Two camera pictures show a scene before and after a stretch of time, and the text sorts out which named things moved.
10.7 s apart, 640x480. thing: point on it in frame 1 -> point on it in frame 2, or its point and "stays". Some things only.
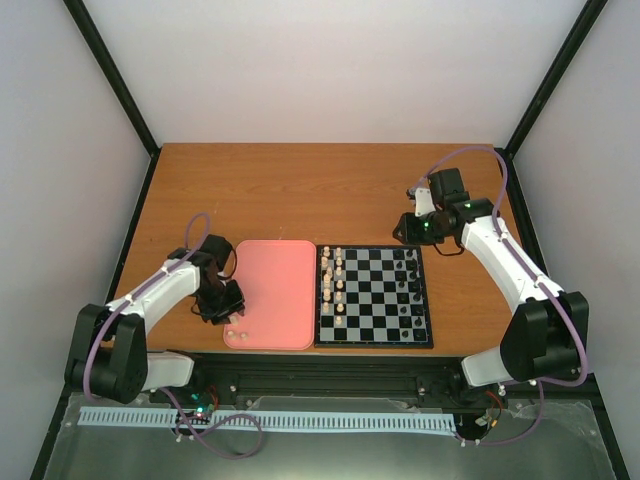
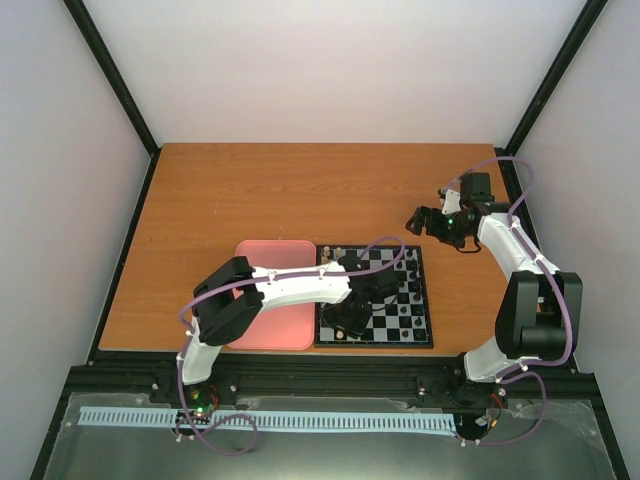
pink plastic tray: (278, 280) stays
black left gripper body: (221, 302) -> (343, 315)
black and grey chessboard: (371, 296) stays
